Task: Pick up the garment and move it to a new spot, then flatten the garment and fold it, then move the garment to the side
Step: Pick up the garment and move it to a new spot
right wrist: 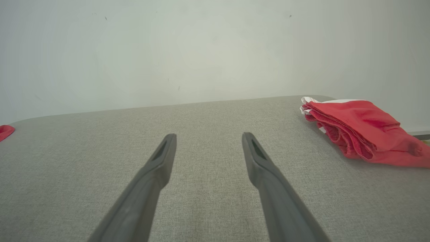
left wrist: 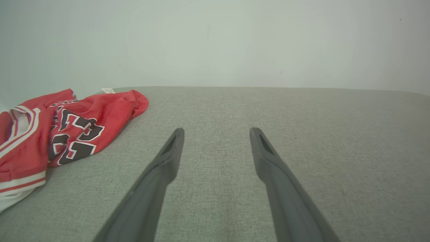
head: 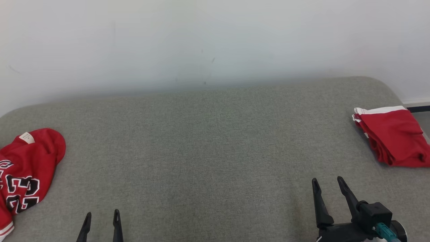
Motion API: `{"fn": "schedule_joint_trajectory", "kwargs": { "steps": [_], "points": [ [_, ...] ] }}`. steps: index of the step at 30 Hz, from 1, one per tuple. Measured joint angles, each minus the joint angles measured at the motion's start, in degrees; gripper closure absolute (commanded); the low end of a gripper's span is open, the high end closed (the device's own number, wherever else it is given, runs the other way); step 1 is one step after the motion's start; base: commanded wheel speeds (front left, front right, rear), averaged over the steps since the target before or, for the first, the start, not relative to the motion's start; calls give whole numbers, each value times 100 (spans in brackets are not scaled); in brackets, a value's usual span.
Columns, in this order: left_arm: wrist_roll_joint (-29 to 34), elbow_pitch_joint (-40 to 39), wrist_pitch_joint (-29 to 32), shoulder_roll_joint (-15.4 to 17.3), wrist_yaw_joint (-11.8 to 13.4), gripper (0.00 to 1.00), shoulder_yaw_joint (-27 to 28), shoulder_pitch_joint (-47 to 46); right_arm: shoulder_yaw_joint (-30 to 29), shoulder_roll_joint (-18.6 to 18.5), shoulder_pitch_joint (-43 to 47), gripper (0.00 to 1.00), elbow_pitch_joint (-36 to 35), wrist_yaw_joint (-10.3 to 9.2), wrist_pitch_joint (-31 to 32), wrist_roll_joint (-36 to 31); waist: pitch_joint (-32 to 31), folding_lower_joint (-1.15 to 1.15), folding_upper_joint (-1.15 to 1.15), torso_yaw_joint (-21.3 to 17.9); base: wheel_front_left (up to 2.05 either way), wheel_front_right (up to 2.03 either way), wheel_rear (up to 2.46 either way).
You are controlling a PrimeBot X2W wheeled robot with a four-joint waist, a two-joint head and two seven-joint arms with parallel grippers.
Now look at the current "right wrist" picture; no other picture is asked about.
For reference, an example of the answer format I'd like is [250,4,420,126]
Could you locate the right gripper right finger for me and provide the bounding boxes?
[242,132,331,242]

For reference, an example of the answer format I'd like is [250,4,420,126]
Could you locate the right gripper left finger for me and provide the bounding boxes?
[87,133,177,242]

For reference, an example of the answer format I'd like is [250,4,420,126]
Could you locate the red shorts white waistband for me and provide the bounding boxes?
[300,97,430,168]

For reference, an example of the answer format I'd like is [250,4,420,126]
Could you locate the red shirt white striped sleeves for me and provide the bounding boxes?
[0,125,15,142]

